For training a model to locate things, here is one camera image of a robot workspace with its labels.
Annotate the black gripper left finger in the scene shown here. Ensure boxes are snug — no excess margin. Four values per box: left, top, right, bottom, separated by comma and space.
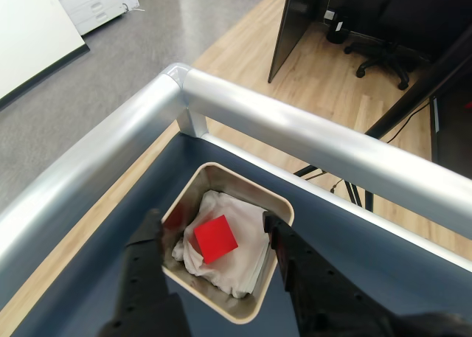
97, 208, 191, 337

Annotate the white drawer cabinet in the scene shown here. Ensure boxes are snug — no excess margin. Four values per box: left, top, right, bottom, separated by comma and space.
49, 0, 128, 37

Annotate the black cabinet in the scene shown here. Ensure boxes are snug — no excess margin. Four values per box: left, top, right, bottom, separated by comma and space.
428, 89, 472, 176

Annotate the black floor cable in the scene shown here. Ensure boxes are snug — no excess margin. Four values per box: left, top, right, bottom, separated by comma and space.
385, 107, 431, 145

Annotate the red cube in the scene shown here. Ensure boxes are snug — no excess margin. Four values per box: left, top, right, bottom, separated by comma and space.
193, 215, 239, 265

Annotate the black office chair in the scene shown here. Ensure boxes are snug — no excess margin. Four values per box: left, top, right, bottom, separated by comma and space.
344, 38, 423, 91

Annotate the silver metal rail frame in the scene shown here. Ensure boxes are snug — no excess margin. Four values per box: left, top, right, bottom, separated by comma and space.
0, 62, 472, 285

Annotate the dark blue table mat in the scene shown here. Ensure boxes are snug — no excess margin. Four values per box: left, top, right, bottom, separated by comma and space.
13, 132, 472, 337

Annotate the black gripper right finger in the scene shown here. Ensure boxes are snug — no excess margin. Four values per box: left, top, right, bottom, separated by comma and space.
262, 211, 396, 337

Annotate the black waste bin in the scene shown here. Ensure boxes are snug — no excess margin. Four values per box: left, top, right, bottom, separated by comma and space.
326, 15, 350, 45

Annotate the beige rounded box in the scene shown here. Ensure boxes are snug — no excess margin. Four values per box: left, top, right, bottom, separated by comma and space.
161, 161, 295, 325

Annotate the black camera tripod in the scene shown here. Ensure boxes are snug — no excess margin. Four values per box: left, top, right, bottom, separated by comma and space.
293, 29, 472, 212

